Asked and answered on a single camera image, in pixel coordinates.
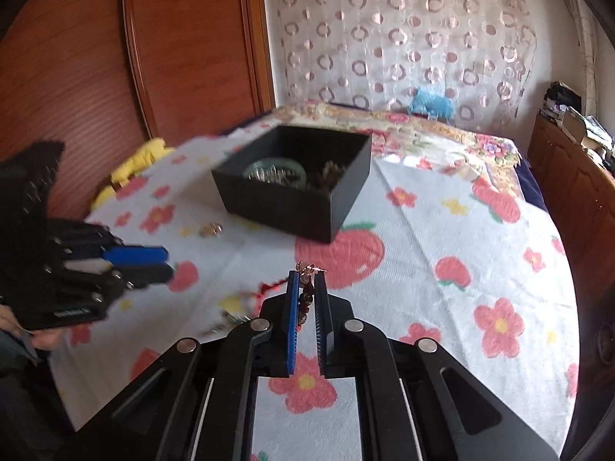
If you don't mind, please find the wooden cabinet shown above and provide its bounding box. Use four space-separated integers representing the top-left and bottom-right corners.
526 114 615 294

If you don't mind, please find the green bangle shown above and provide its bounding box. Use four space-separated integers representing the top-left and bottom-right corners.
242 157 309 189

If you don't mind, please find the cardboard box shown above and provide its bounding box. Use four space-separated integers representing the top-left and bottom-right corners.
561 106 615 151

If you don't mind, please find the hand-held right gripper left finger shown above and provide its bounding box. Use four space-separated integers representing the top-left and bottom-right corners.
72 271 301 461

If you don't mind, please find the circle pattern wall curtain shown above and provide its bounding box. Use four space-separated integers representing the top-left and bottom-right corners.
262 0 539 133

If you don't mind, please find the navy bed sheet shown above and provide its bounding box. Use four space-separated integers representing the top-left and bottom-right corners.
515 162 549 213

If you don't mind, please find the blue plastic bag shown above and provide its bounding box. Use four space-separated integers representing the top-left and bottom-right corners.
409 86 456 123

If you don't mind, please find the black box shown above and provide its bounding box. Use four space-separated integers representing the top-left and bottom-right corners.
211 125 373 245

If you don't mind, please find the beaded bracelet with gold charm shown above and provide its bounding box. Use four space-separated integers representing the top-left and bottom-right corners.
295 260 330 330

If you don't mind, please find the red string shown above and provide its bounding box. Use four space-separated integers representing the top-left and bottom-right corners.
250 279 289 298

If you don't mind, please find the pearl necklace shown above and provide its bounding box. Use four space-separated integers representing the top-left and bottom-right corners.
309 160 350 189

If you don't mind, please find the yellow plush toy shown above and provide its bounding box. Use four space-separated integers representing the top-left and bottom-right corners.
90 138 175 209

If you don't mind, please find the checked window curtain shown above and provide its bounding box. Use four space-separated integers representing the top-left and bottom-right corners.
560 0 607 109

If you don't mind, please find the silver tiara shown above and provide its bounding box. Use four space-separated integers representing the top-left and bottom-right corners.
247 166 291 186

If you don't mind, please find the person's left hand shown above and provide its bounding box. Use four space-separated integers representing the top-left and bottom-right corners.
0 304 64 352

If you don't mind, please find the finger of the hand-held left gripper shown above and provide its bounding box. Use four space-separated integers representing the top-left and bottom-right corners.
98 244 170 268
108 262 175 293

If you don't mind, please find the stack of dark clutter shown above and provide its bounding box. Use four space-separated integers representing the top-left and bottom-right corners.
539 81 583 122

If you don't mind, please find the wooden wardrobe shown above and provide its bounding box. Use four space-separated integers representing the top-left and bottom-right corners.
0 0 277 231

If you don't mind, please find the dark clothing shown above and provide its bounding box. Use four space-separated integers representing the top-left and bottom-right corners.
0 331 97 461

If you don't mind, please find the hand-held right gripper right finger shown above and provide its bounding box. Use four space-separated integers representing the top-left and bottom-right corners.
314 273 561 461

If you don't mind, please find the strawberry print tablecloth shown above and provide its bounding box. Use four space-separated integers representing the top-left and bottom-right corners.
48 133 580 461

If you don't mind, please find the floral bed blanket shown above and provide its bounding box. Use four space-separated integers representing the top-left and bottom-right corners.
266 100 524 170

